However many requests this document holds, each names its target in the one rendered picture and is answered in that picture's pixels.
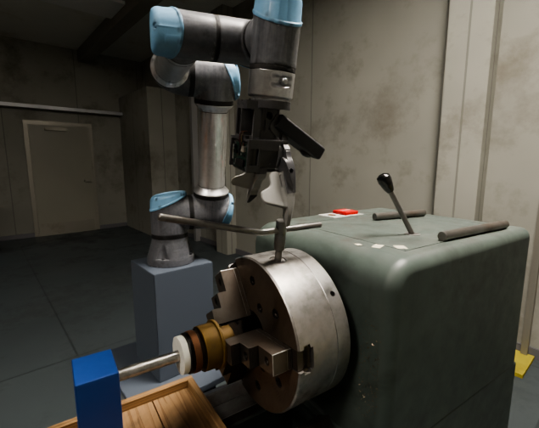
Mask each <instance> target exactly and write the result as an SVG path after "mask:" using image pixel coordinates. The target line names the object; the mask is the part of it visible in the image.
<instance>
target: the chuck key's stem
mask: <svg viewBox="0 0 539 428"><path fill-rule="evenodd" d="M276 228H277V229H278V234H275V238H274V246H273V249H274V250H275V257H274V259H273V260H274V261H275V262H281V259H282V251H284V247H285V240H286V232H287V227H285V225H284V219H283V218H279V219H277V221H276Z"/></svg>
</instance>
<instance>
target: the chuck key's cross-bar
mask: <svg viewBox="0 0 539 428"><path fill-rule="evenodd" d="M157 220H158V221H162V222H173V223H179V224H185V225H191V226H196V227H202V228H214V229H219V230H225V231H231V232H237V233H242V234H253V235H269V234H278V229H277V228H266V229H257V228H247V227H242V226H237V225H231V224H226V223H220V222H211V221H206V220H199V219H194V218H189V217H180V216H173V215H168V214H163V213H159V214H158V216H157ZM321 227H322V223H321V222H312V223H305V224H298V225H292V226H288V227H287V232H293V231H299V230H305V229H311V228H321ZM287 232H286V233H287Z"/></svg>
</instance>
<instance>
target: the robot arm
mask: <svg viewBox="0 0 539 428"><path fill-rule="evenodd" d="M252 13H253V19H252V20H246V19H240V18H234V17H229V16H224V15H218V14H207V13H201V12H196V11H191V10H185V9H179V8H175V7H168V8H167V7H160V6H154V7H153V8H152V9H150V12H149V29H150V45H151V50H152V53H153V54H154V55H153V56H152V58H151V61H150V72H151V75H152V77H153V78H154V80H155V82H156V83H157V84H158V85H160V86H161V87H163V88H164V89H165V90H166V91H168V92H171V93H175V94H177V95H181V96H187V97H194V104H195V105H196V106H197V107H198V108H199V184H198V185H197V186H196V187H195V188H194V194H187V193H186V191H185V190H179V191H171V192H165V193H161V194H156V195H154V196H152V197H151V199H150V209H149V211H150V222H151V237H152V240H151V244H150V247H149V253H148V255H147V263H148V265H149V266H151V267H154V268H176V267H181V266H185V265H188V264H189V263H191V262H193V261H194V252H193V249H192V246H191V245H190V242H189V240H188V230H189V229H198V228H202V227H196V226H191V225H185V224H179V223H173V222H162V221H158V220H157V216H158V214H159V213H163V214H168V215H173V216H180V217H189V218H194V219H199V220H206V221H211V222H220V223H226V224H229V223H230V222H231V220H232V217H233V196H232V195H231V194H229V190H228V188H227V187H226V186H225V166H226V147H227V113H228V111H229V110H230V109H231V108H232V107H233V101H234V100H238V102H237V115H236V128H235V135H231V144H230V158H229V165H233V166H234V167H236V168H238V169H239V170H241V171H244V172H245V173H243V174H241V175H238V176H236V177H233V179H232V181H231V183H232V185H235V186H239V187H242V188H246V189H247V197H246V201H247V203H250V202H251V201H252V200H253V199H254V198H255V197H256V196H257V192H258V190H259V188H260V187H261V182H262V181H263V180H264V179H265V178H266V176H267V173H268V172H270V174H269V183H270V185H269V187H268V188H267V189H265V190H263V191H262V192H261V200H262V201H263V202H264V203H265V204H267V205H270V206H276V207H279V208H283V217H284V225H285V227H288V226H289V225H290V222H291V218H292V215H293V210H294V204H295V192H296V191H295V164H294V162H293V159H292V157H291V153H290V147H289V144H290V145H291V146H293V147H294V148H295V149H297V150H299V151H300V153H301V154H302V155H303V156H305V157H307V158H314V159H318V160H319V159H320V158H321V156H322V155H323V152H324V150H325V148H324V147H323V146H322V145H321V144H319V143H318V142H317V140H316V139H314V138H312V137H310V136H309V135H308V134H307V133H305V132H304V131H303V130H301V129H300V128H299V127H298V126H296V125H295V124H294V123H293V122H292V121H291V120H289V119H288V118H287V117H286V116H284V115H280V114H279V111H280V110H290V106H291V103H290V102H289V100H291V99H292V98H293V91H294V84H295V70H296V63H297V56H298V48H299V40H300V28H301V27H302V22H301V15H302V1H301V0H255V5H254V8H253V10H252ZM237 65H240V66H242V67H244V68H248V69H250V70H249V83H248V95H249V96H251V98H250V99H239V95H240V75H239V68H238V66H237ZM233 147H234V149H233ZM232 157H233V158H232Z"/></svg>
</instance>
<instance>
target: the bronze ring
mask: <svg viewBox="0 0 539 428"><path fill-rule="evenodd" d="M180 335H182V336H183V337H184V338H185V339H186V341H187V343H188V348H189V351H190V356H191V370H190V372H189V373H188V374H189V375H190V374H195V373H198V372H200V371H201V370H202V371H203V372H207V371H209V370H212V369H216V368H218V369H223V368H224V367H225V366H226V364H227V344H226V341H225V339H227V338H230V337H233V336H235V334H234V333H233V329H232V328H231V327H230V325H228V324H222V325H219V324H218V322H217V321H216V320H214V319H210V320H208V321H207V322H206V324H201V325H197V326H194V328H193V330H188V331H185V332H183V333H181V334H180Z"/></svg>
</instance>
